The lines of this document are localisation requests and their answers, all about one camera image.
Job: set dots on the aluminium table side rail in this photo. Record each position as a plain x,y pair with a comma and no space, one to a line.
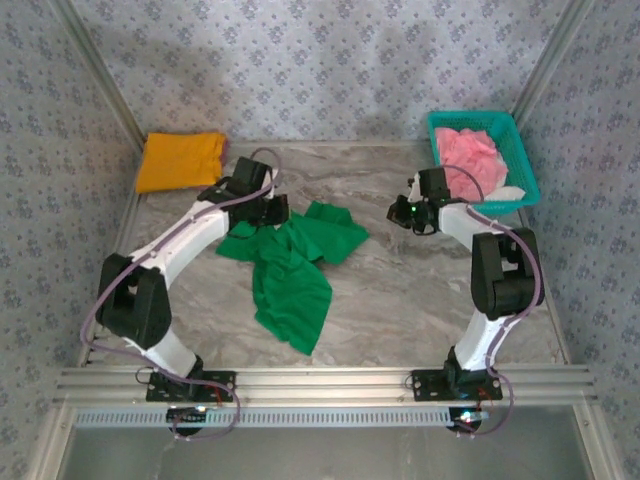
120,235
555,320

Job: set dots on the white crumpled t-shirt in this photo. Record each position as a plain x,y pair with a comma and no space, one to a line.
507,192

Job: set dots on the aluminium frame leg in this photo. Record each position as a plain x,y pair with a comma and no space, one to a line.
52,445
595,440

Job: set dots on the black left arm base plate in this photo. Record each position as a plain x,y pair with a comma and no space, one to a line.
220,385

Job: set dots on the teal plastic basket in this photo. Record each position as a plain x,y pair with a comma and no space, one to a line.
520,150

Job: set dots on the black controller board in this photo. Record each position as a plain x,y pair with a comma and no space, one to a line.
187,412
467,417

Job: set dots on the aluminium mounting rail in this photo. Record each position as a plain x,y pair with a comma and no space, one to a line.
325,385

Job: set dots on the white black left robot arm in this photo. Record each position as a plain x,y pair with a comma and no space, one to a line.
190,235

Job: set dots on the yellow folded t-shirt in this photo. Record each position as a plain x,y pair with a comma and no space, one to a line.
175,160

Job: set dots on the green t-shirt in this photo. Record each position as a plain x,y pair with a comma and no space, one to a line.
290,290

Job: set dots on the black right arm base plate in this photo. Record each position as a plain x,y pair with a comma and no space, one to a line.
425,387

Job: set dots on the aluminium frame post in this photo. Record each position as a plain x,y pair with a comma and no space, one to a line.
100,65
550,60

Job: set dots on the mauve folded t-shirt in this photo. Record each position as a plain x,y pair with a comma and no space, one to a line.
226,147

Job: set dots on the pink crumpled t-shirt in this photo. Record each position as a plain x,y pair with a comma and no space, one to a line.
465,155

